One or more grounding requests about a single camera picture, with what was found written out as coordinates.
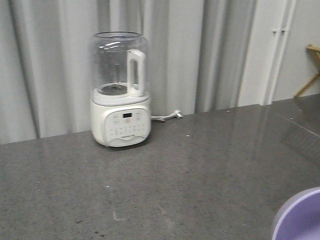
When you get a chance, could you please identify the purple plastic bowl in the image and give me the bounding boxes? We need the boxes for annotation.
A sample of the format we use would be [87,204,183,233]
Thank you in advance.
[270,187,320,240]

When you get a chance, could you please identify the white blender with clear jar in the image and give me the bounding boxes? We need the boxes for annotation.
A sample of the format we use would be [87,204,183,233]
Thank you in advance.
[90,31,151,148]

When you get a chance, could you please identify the grey pleated curtain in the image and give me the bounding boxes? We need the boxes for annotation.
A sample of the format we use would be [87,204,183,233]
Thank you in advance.
[0,0,257,144]

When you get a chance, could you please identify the wooden folding stand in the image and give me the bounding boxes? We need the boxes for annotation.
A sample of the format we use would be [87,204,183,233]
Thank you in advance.
[293,44,320,98]

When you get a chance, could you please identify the white power cord with plug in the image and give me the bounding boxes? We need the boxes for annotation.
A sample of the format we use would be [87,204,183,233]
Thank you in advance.
[150,109,184,123]

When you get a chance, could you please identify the white wall pipe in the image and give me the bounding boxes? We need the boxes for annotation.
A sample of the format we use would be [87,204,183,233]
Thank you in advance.
[260,0,297,106]

